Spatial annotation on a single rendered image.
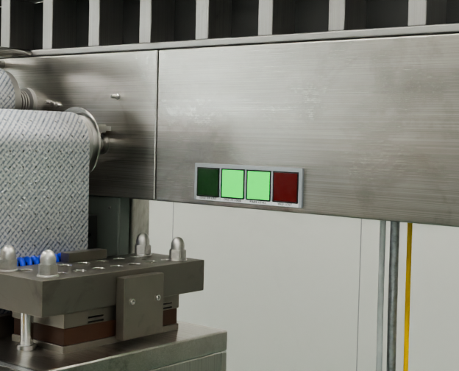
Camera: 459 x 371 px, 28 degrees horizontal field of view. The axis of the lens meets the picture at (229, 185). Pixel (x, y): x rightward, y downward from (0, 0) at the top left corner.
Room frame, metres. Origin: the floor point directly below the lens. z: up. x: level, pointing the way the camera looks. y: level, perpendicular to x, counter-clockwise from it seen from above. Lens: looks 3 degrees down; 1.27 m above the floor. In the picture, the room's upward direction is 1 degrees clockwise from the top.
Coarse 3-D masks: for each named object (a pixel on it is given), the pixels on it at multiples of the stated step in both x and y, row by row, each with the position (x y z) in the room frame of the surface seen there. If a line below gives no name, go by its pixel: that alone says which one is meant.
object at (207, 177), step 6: (198, 174) 1.75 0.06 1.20; (204, 174) 1.74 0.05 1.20; (210, 174) 1.73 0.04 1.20; (216, 174) 1.72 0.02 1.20; (198, 180) 1.75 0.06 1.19; (204, 180) 1.74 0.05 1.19; (210, 180) 1.73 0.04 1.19; (216, 180) 1.72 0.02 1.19; (198, 186) 1.75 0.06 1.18; (204, 186) 1.74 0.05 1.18; (210, 186) 1.73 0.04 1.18; (216, 186) 1.72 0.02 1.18; (198, 192) 1.75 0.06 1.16; (204, 192) 1.74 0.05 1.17; (210, 192) 1.73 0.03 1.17; (216, 192) 1.72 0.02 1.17
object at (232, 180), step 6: (222, 174) 1.71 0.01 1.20; (228, 174) 1.70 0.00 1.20; (234, 174) 1.69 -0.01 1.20; (240, 174) 1.69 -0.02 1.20; (222, 180) 1.71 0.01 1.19; (228, 180) 1.70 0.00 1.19; (234, 180) 1.69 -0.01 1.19; (240, 180) 1.69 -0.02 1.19; (222, 186) 1.71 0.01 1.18; (228, 186) 1.70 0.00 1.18; (234, 186) 1.69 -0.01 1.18; (240, 186) 1.69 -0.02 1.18; (222, 192) 1.71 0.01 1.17; (228, 192) 1.70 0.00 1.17; (234, 192) 1.69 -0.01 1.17; (240, 192) 1.69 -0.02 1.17
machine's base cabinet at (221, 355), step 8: (224, 352) 1.75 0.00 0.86; (192, 360) 1.68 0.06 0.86; (200, 360) 1.70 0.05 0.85; (208, 360) 1.72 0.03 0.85; (216, 360) 1.74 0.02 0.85; (224, 360) 1.75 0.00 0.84; (160, 368) 1.62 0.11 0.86; (168, 368) 1.63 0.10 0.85; (176, 368) 1.65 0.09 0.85; (184, 368) 1.66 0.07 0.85; (192, 368) 1.68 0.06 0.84; (200, 368) 1.70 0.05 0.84; (208, 368) 1.72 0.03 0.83; (216, 368) 1.74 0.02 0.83; (224, 368) 1.75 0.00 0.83
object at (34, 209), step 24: (0, 168) 1.66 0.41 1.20; (24, 168) 1.70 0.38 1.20; (48, 168) 1.74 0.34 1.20; (72, 168) 1.79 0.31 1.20; (0, 192) 1.66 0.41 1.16; (24, 192) 1.70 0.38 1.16; (48, 192) 1.74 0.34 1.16; (72, 192) 1.79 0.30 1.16; (0, 216) 1.66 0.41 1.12; (24, 216) 1.70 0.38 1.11; (48, 216) 1.74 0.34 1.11; (72, 216) 1.79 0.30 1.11; (0, 240) 1.66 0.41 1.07; (24, 240) 1.70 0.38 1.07; (48, 240) 1.74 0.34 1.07; (72, 240) 1.79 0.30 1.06
